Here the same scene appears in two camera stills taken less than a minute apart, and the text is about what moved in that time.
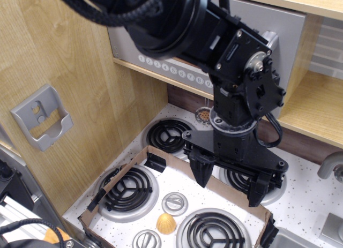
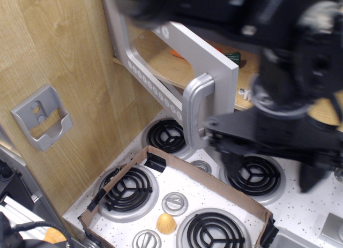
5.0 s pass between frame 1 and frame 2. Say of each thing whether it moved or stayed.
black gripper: moved
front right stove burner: stayed
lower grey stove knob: stayed
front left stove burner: stayed
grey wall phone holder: stayed
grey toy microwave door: moved
